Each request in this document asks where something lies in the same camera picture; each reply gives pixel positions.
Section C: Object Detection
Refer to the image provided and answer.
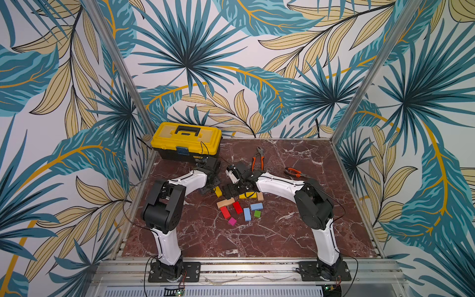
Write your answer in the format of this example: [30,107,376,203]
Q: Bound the light blue flat block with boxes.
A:
[250,203,263,211]

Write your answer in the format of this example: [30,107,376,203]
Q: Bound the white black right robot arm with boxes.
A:
[223,163,345,280]

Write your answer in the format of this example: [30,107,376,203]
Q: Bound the yellow black toolbox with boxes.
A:
[151,122,223,163]

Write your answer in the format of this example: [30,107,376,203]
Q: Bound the yellow long block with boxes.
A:
[239,192,257,199]

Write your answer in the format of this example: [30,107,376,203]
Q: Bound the light blue upright block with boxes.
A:
[243,208,251,222]

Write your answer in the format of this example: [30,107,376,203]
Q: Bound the orange needle nose pliers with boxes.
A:
[285,167,311,179]

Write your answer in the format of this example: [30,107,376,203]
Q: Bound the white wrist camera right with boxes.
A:
[226,170,239,184]

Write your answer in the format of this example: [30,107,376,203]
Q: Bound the orange groove joint pliers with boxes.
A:
[251,147,265,171]

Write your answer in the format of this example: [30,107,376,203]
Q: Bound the silver left corner post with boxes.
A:
[84,0,155,135]

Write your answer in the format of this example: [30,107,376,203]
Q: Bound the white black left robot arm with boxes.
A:
[142,157,221,280]

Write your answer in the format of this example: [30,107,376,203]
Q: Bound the aluminium front rail frame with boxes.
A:
[86,257,411,297]

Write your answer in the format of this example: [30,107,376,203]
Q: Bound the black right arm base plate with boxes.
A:
[296,261,352,282]

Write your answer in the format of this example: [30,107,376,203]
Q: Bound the silver aluminium corner post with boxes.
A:
[330,0,423,145]

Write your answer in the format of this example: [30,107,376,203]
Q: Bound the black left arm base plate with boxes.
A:
[147,261,201,283]

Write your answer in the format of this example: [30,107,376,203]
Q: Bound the red block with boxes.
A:
[232,201,244,214]
[220,206,231,220]

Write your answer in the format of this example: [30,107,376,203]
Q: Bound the yellow short block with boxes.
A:
[214,186,223,198]

